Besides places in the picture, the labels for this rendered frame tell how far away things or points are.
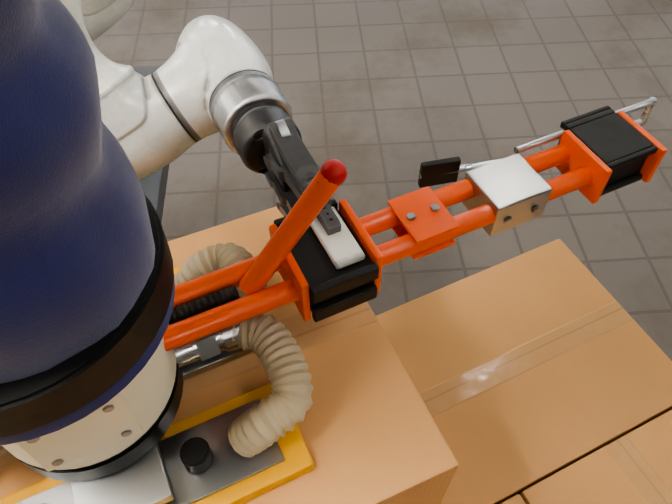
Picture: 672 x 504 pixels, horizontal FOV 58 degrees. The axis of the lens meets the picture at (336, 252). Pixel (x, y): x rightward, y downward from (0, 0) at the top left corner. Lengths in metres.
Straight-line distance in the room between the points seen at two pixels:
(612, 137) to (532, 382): 0.57
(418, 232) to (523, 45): 2.39
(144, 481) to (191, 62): 0.48
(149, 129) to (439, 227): 0.38
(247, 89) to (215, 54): 0.08
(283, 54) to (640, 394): 2.07
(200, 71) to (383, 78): 1.92
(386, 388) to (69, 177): 0.43
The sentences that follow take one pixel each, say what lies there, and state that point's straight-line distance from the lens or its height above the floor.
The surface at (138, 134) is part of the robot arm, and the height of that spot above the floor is 1.07.
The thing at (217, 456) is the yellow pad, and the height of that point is 0.98.
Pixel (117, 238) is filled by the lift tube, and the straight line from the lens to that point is 0.40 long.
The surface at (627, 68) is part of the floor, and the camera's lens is 2.97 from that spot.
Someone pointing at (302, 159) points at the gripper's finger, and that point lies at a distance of 0.62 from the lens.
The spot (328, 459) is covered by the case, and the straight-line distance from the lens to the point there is 0.64.
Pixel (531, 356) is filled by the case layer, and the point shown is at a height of 0.54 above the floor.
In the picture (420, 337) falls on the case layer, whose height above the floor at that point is 0.54.
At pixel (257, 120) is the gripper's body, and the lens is 0.70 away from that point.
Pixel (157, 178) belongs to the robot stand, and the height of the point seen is 0.75.
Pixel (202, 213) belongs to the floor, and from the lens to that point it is 2.14.
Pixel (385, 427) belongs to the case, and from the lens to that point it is 0.66.
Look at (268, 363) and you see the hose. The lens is 0.60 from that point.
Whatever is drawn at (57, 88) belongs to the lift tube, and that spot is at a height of 1.38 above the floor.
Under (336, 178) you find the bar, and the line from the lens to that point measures 0.51.
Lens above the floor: 1.57
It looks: 52 degrees down
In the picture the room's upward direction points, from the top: straight up
